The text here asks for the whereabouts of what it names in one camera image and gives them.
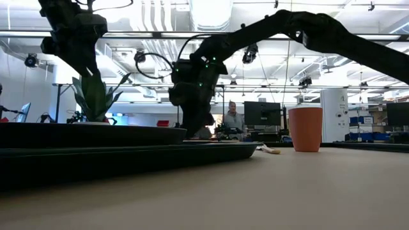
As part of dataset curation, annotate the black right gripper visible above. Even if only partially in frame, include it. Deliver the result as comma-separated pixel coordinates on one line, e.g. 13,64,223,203
168,59,228,139

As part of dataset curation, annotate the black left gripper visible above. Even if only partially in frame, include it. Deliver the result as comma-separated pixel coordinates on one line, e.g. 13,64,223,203
40,12,109,77

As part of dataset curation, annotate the black round plate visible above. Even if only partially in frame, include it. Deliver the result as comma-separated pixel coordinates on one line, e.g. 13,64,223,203
0,122,188,150

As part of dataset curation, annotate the dark green plastic tray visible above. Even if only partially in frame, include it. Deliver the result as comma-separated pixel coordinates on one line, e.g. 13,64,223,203
0,142,260,192

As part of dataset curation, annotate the orange-red plastic cup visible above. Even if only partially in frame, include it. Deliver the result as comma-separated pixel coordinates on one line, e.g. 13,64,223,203
288,107,323,153

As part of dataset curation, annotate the seated person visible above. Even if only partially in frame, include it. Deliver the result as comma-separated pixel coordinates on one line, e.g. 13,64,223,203
195,126,214,141

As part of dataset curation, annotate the green plant in white pot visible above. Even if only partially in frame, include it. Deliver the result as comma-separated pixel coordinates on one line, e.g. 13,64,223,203
72,70,132,126

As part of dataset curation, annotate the standing person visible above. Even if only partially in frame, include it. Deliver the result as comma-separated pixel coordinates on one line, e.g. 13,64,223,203
223,100,249,142

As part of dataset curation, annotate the dark tall metal stand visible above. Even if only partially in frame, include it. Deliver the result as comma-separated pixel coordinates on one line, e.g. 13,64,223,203
52,82,73,124

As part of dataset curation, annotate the black computer monitor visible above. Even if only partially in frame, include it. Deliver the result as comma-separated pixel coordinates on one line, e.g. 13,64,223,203
243,100,282,127
385,102,409,127

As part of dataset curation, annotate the lit tilted monitor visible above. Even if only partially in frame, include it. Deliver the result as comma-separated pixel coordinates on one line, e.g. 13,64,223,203
16,102,32,124

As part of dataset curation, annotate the white square pillar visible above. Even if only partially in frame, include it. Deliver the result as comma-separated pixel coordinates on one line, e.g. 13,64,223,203
320,88,350,143

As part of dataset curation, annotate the blue box with white label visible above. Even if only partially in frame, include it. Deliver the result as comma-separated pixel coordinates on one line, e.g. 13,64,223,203
350,115,375,126

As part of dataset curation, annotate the black tall stand frame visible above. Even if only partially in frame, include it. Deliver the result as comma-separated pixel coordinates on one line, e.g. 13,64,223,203
214,84,226,129

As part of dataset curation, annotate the black looped gripper cable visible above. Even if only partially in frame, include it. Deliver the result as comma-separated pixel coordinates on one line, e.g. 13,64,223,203
134,33,212,80

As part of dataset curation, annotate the black round ceiling camera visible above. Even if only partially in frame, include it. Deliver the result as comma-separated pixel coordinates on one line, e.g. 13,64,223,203
133,49,147,64
24,53,40,69

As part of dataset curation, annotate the black overhead frame bar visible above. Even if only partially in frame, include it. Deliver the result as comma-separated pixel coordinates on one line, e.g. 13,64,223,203
0,30,409,42

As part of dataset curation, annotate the black overhead rig camera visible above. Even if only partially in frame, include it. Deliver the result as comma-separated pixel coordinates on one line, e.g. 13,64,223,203
242,42,259,65

